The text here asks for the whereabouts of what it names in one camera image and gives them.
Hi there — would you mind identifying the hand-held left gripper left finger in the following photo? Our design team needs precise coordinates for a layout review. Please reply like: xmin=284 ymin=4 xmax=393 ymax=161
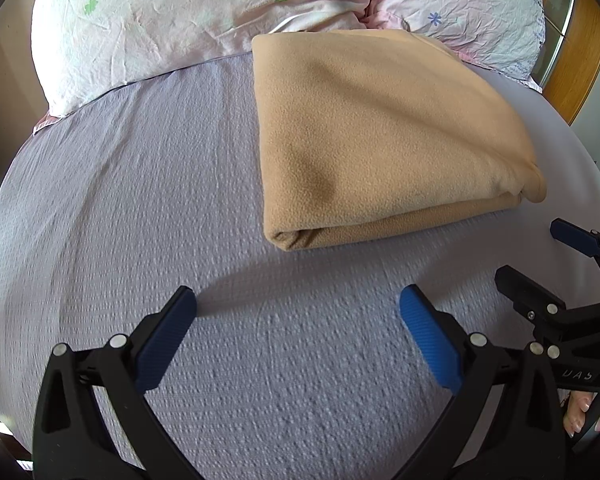
xmin=32 ymin=285 xmax=204 ymax=480

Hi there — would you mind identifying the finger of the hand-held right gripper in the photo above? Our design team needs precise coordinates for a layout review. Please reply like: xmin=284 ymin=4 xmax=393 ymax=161
xmin=550 ymin=218 xmax=600 ymax=307
xmin=494 ymin=265 xmax=567 ymax=345

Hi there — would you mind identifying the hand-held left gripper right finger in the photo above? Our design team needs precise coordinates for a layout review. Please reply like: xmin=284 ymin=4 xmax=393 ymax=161
xmin=398 ymin=284 xmax=566 ymax=480

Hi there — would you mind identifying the tan fleece cloth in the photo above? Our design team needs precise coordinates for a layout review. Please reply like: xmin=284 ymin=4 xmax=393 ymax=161
xmin=251 ymin=28 xmax=549 ymax=252

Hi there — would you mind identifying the person's right hand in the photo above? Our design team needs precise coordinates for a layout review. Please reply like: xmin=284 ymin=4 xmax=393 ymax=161
xmin=559 ymin=390 xmax=600 ymax=439

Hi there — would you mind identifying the lavender textured bed sheet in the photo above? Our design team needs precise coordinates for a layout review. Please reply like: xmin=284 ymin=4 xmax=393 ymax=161
xmin=0 ymin=50 xmax=600 ymax=480

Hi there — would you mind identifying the small floral pink pillow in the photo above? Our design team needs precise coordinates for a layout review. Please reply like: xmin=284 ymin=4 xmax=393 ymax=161
xmin=367 ymin=0 xmax=547 ymax=94

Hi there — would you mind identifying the large floral pink pillow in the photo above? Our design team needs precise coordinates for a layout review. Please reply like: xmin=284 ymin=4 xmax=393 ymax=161
xmin=30 ymin=0 xmax=377 ymax=119

